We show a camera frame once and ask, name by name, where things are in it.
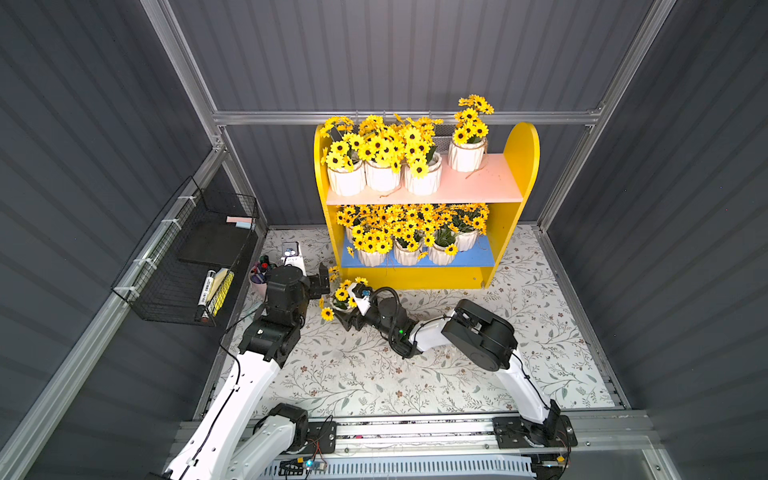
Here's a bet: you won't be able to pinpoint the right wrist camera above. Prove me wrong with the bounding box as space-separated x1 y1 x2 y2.
349 282 374 316

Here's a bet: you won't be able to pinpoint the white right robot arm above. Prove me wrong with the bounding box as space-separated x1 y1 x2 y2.
323 282 569 447

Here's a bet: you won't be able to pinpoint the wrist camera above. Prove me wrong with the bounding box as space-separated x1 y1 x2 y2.
281 241 306 274
349 282 374 316

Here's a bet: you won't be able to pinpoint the black wire wall basket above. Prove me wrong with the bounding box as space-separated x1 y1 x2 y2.
112 178 260 327

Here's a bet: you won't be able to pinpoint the yellow book in basket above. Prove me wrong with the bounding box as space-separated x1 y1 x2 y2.
201 268 234 319

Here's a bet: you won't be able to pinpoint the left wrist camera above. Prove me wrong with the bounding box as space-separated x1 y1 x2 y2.
281 241 306 274

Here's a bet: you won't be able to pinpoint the white marker in basket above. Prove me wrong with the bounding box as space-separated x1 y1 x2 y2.
197 270 216 306

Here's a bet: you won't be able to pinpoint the white wire wall basket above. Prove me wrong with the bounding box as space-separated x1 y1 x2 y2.
430 117 458 155

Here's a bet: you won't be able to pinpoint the sunflower pot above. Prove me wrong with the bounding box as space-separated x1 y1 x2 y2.
396 116 443 196
388 205 424 267
424 206 459 266
318 266 368 331
336 204 394 267
449 203 489 252
358 115 402 195
320 116 366 197
449 94 494 173

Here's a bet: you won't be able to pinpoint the yellow wooden shelf unit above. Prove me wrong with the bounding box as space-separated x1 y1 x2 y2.
314 122 540 290

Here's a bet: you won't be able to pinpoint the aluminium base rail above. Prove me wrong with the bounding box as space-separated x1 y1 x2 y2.
173 409 661 463

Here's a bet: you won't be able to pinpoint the pink metal marker bucket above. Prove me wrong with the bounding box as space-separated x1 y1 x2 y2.
249 255 273 297

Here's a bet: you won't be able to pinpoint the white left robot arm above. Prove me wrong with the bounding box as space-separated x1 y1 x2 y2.
147 262 330 479

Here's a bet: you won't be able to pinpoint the pink and blue sticky notes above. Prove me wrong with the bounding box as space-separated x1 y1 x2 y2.
226 216 253 230

